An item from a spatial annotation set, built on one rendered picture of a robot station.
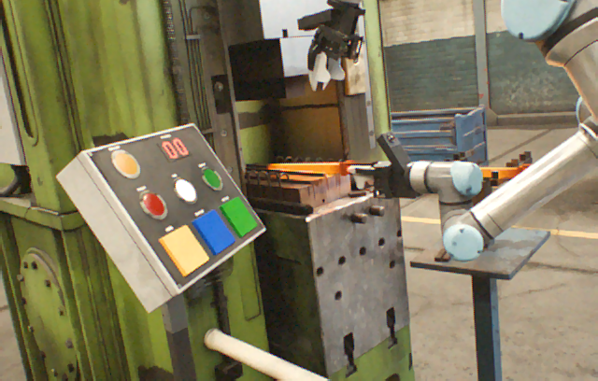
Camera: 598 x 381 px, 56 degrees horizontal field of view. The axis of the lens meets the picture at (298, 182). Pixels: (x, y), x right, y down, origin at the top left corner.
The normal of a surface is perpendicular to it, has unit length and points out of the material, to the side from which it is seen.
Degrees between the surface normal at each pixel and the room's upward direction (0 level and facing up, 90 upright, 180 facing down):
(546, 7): 81
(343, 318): 90
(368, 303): 90
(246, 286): 90
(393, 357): 90
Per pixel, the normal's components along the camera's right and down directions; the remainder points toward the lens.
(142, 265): -0.37, 0.23
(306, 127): -0.72, 0.22
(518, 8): -0.90, 0.08
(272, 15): 0.68, 0.07
